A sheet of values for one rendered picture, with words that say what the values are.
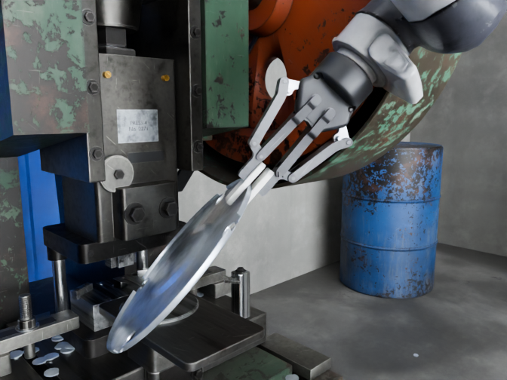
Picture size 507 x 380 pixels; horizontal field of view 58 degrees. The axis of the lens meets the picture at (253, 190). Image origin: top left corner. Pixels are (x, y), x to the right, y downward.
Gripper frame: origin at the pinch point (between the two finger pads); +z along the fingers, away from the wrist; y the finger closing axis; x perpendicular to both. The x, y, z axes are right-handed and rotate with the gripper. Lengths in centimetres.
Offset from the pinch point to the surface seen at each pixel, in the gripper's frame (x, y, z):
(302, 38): -34.7, 5.0, -27.5
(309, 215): -232, -90, 1
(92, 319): -12.7, 2.2, 33.8
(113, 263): -18.2, 5.1, 26.4
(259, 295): -197, -88, 56
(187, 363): 6.6, -7.8, 21.3
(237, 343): 2.4, -12.7, 17.0
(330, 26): -29.4, 2.9, -31.2
